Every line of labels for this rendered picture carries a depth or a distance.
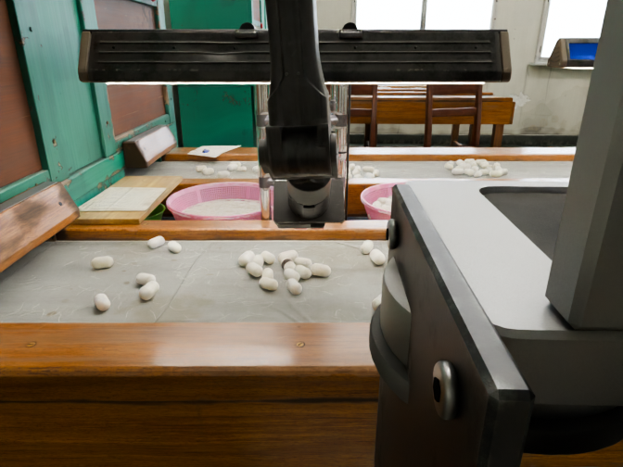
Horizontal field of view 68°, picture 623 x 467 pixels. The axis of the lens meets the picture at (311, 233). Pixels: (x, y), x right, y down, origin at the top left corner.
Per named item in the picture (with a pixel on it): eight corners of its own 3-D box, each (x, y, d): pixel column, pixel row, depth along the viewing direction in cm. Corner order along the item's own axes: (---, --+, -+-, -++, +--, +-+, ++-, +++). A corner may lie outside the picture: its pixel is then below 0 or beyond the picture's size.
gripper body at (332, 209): (274, 184, 70) (271, 163, 63) (342, 183, 70) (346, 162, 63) (273, 226, 68) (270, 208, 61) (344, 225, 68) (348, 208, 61)
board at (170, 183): (139, 224, 91) (138, 219, 91) (63, 224, 91) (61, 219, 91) (183, 180, 122) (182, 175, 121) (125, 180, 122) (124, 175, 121)
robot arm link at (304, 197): (285, 188, 55) (333, 188, 55) (286, 136, 57) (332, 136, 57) (287, 208, 62) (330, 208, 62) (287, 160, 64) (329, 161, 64)
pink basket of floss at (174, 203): (309, 236, 109) (309, 198, 106) (209, 271, 92) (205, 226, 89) (244, 209, 127) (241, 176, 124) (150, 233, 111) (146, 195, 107)
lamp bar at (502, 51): (512, 82, 67) (520, 28, 64) (78, 82, 67) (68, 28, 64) (491, 79, 74) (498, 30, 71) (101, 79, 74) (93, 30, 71)
